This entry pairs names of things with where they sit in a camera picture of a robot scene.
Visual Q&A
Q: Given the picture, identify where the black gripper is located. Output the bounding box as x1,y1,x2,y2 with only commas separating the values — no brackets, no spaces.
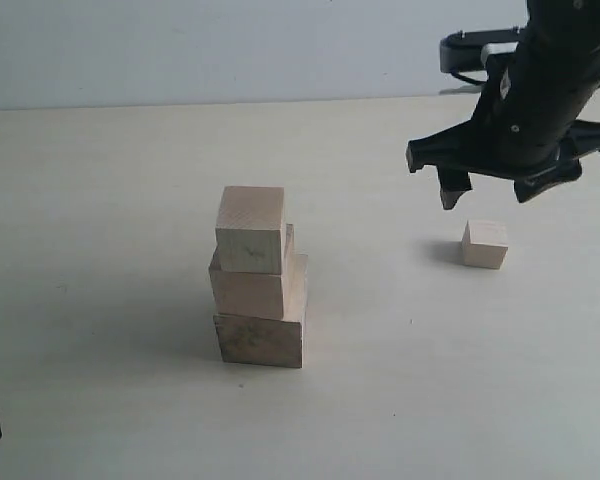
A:
406,45,600,210

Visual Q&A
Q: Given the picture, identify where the small wooden cube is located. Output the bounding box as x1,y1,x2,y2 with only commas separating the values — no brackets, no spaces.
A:
461,219,509,270

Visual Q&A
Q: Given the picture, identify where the medium-large wooden cube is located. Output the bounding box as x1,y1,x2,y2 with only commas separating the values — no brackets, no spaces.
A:
209,223,295,320

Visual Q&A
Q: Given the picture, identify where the medium wooden cube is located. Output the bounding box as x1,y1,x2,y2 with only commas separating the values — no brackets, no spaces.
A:
215,186,285,275

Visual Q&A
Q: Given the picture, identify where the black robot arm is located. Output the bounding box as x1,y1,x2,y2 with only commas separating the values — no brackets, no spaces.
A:
406,1,600,210

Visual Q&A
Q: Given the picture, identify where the black camera cable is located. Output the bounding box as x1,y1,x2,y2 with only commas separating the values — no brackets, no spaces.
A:
449,69,489,89

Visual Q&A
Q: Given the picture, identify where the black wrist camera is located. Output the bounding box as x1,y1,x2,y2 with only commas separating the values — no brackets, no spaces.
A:
439,27,525,74

